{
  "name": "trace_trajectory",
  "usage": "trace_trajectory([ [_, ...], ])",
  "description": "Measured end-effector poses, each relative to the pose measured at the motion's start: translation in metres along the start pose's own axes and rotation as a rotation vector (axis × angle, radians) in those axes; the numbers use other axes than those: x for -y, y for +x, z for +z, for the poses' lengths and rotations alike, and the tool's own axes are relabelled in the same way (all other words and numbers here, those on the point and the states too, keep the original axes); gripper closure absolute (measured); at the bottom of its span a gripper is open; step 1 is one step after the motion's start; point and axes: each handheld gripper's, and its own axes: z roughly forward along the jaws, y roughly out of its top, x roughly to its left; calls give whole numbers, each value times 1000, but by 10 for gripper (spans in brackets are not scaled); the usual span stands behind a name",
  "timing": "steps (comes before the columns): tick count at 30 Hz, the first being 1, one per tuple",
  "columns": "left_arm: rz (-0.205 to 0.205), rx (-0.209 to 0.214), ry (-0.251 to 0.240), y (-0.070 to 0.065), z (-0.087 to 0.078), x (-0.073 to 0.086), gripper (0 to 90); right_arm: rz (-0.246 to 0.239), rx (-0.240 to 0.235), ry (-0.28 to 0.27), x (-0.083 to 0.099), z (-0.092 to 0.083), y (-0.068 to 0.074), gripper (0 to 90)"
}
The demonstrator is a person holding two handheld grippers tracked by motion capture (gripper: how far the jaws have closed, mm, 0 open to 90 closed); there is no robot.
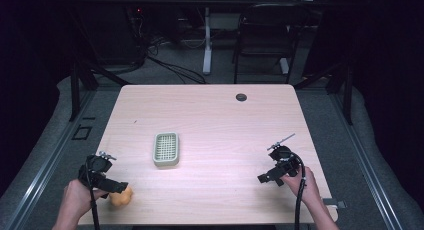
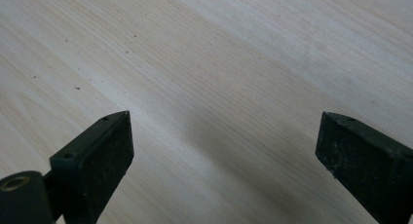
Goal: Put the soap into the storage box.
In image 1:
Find floor cables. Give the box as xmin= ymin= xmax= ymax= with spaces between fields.
xmin=131 ymin=9 xmax=208 ymax=86

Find right hand-held gripper cable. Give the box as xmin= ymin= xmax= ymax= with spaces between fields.
xmin=291 ymin=152 xmax=308 ymax=230

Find black chair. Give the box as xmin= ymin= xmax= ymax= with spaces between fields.
xmin=231 ymin=2 xmax=311 ymax=85

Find black floor tape square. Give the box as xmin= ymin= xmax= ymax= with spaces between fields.
xmin=71 ymin=116 xmax=97 ymax=142

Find person's right hand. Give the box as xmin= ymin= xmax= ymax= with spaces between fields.
xmin=280 ymin=165 xmax=324 ymax=208

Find black metal stand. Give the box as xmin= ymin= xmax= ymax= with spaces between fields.
xmin=293 ymin=49 xmax=356 ymax=126
xmin=66 ymin=9 xmax=132 ymax=122

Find person's left hand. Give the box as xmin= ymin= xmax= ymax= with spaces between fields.
xmin=62 ymin=179 xmax=108 ymax=221

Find grey tape strip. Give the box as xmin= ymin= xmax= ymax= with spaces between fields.
xmin=321 ymin=197 xmax=348 ymax=210

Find hand-held gripper cable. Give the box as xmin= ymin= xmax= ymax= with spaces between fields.
xmin=85 ymin=163 xmax=102 ymax=230
xmin=291 ymin=152 xmax=308 ymax=230

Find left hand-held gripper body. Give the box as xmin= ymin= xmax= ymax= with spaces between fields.
xmin=77 ymin=150 xmax=118 ymax=190

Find pale green soap dish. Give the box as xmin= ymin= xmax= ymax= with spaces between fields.
xmin=152 ymin=131 xmax=181 ymax=168

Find left hand-held gripper cable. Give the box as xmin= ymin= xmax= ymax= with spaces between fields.
xmin=85 ymin=163 xmax=102 ymax=230

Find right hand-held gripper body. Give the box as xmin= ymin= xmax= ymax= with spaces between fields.
xmin=266 ymin=133 xmax=303 ymax=178

